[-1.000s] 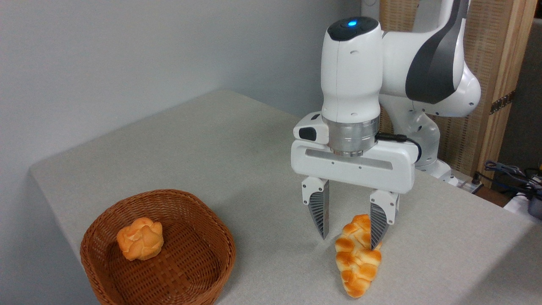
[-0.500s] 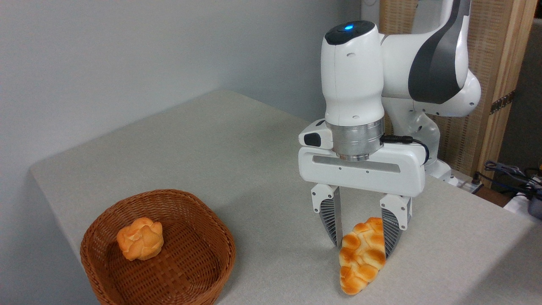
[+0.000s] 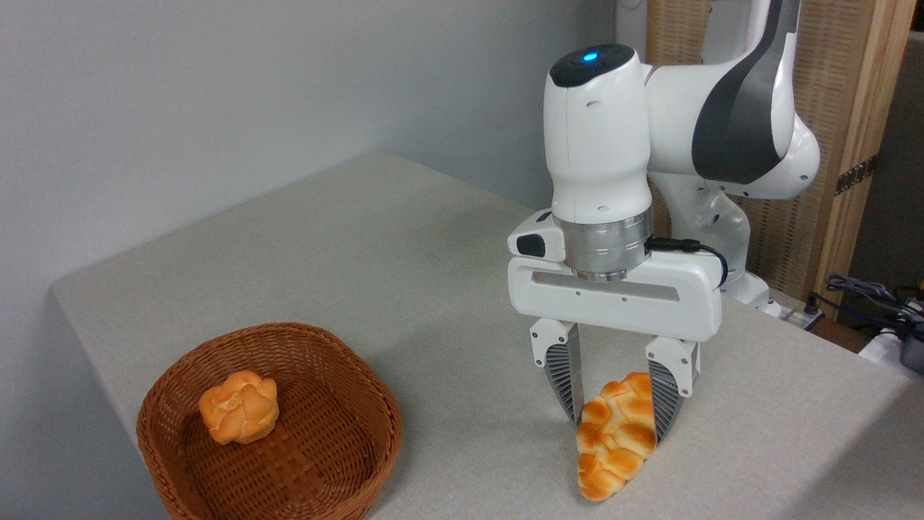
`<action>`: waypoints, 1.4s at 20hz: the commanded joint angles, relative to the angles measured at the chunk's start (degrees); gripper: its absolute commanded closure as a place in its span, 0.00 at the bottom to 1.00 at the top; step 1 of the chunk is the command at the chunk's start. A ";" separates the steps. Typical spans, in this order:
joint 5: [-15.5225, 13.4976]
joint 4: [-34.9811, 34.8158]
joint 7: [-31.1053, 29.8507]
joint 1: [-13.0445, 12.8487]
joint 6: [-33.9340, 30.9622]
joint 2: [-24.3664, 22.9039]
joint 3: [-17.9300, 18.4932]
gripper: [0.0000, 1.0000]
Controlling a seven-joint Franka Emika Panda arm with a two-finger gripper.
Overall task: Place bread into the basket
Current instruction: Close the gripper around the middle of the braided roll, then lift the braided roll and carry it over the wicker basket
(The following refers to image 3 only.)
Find round knotted bread roll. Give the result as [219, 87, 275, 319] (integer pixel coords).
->
[199, 370, 280, 446]

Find long braided bread loaf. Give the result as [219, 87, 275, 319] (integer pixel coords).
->
[576, 372, 658, 502]

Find bundle of dark cables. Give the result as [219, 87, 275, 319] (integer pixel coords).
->
[825, 273, 924, 334]

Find dark metal screen hinge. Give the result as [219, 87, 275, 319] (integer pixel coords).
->
[835, 154, 881, 196]

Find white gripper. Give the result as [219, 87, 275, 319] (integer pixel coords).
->
[506, 209, 724, 443]

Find brown woven wicker basket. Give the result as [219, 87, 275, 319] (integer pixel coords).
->
[136, 322, 403, 520]

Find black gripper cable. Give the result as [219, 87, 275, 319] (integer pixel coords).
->
[646, 237, 730, 288]

